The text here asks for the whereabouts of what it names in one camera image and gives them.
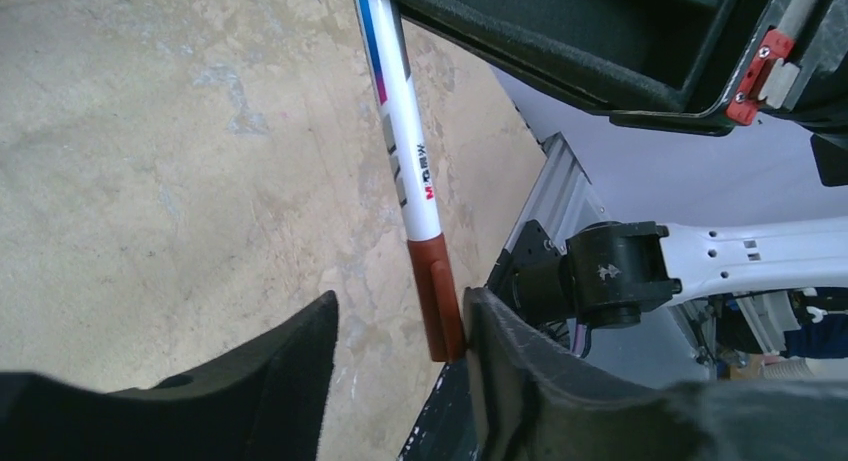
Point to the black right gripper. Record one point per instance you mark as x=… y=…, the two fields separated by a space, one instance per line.
x=786 y=59

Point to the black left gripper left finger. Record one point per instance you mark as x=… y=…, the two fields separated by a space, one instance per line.
x=263 y=400

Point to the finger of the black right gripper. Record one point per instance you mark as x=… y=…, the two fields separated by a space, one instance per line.
x=635 y=62

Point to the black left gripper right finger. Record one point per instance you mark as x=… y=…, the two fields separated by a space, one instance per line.
x=533 y=400

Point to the red-brown marker cap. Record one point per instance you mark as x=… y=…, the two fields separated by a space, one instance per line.
x=438 y=299

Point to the white whiteboard marker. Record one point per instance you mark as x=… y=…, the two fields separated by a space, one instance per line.
x=383 y=37

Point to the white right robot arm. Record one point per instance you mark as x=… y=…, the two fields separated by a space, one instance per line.
x=616 y=271

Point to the aluminium frame rail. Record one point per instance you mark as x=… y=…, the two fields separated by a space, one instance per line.
x=562 y=200

